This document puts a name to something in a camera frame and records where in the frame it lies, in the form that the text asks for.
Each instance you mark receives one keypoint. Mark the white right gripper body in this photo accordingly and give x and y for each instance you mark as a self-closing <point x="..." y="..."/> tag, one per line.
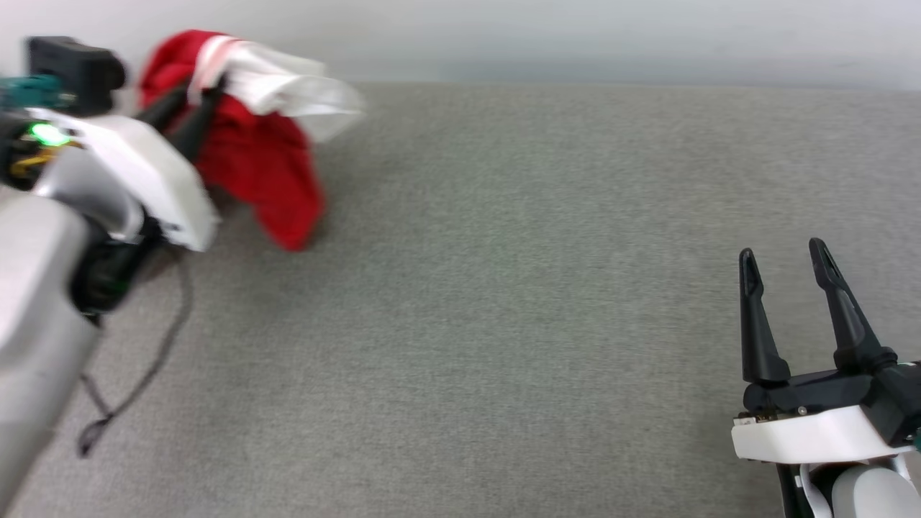
<point x="806" y="432"/>

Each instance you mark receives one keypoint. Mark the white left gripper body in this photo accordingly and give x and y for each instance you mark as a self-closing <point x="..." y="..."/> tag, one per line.
<point x="155" y="169"/>

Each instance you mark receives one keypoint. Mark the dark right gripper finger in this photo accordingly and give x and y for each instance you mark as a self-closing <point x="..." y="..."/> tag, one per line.
<point x="849" y="324"/>
<point x="759" y="338"/>

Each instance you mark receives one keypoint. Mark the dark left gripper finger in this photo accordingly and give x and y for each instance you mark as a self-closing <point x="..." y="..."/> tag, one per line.
<point x="201" y="119"/>
<point x="169" y="106"/>

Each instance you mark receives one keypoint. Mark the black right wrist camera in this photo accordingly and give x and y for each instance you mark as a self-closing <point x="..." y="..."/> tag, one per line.
<point x="903" y="403"/>

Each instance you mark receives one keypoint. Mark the red and white t-shirt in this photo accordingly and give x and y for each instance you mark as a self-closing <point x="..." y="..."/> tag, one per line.
<point x="259" y="162"/>

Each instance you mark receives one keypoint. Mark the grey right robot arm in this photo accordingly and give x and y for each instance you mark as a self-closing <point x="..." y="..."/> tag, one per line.
<point x="870" y="496"/>

